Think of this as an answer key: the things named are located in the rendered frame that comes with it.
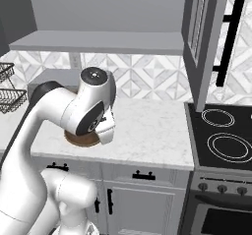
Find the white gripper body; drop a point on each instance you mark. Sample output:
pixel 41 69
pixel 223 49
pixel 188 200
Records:
pixel 107 133

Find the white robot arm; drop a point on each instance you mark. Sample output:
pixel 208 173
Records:
pixel 49 114

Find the brown round basket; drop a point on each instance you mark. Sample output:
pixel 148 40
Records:
pixel 82 140

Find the grey base cabinet door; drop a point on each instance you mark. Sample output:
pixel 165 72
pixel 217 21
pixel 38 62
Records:
pixel 98 219
pixel 144 209

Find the grey glass cabinet door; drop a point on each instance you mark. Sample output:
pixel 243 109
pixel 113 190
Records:
pixel 203 48

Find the grey drawer front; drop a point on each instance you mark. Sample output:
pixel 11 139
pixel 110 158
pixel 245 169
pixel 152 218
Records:
pixel 164 176
pixel 82 168

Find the grey box appliance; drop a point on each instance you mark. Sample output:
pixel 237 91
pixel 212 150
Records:
pixel 55 76

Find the grey oven knob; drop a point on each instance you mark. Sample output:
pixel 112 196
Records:
pixel 242 190
pixel 222 188
pixel 203 186

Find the black hob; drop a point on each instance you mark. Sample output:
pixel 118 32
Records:
pixel 223 137

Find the grey oven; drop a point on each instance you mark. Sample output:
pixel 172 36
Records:
pixel 220 203

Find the white wall socket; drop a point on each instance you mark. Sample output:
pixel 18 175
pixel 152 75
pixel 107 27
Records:
pixel 75 60

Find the dark grey wall cabinet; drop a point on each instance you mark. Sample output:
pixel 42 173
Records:
pixel 16 19

